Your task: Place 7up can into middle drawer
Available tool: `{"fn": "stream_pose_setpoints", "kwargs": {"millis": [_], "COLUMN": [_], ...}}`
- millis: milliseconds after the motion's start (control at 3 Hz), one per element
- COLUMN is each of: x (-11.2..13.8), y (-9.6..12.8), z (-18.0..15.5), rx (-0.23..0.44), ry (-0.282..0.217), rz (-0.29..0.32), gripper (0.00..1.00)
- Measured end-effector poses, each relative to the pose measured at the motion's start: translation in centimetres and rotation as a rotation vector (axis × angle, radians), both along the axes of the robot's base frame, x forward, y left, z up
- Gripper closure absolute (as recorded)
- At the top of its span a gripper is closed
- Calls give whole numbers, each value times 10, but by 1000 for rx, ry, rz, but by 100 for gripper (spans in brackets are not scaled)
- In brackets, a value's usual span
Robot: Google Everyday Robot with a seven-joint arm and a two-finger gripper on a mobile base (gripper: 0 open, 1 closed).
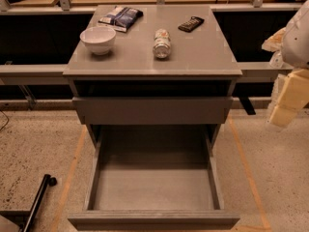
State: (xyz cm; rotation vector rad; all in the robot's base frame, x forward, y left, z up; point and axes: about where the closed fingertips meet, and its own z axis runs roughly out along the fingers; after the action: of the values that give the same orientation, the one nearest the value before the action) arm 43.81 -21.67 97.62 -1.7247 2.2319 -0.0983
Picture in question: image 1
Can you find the clear sanitizer pump bottle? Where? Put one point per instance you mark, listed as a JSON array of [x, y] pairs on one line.
[[276, 60]]

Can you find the closed grey top drawer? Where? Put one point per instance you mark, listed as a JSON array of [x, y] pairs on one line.
[[152, 111]]

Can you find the black chair leg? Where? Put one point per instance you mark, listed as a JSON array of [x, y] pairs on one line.
[[22, 220]]

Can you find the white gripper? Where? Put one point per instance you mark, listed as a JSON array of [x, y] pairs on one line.
[[296, 43]]

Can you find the black calculator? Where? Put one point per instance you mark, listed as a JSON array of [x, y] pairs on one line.
[[192, 24]]

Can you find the grey metal rail shelf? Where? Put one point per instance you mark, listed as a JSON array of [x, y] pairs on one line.
[[252, 72]]

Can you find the open grey middle drawer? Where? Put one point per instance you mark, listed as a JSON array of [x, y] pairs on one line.
[[153, 178]]

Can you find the blue chip bag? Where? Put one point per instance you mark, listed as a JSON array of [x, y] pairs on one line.
[[120, 18]]

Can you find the grey drawer cabinet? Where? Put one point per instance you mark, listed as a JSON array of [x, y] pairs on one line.
[[200, 65]]

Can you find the white ceramic bowl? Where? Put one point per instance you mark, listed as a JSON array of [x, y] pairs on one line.
[[98, 40]]

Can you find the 7up soda can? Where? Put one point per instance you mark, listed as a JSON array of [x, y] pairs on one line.
[[162, 44]]

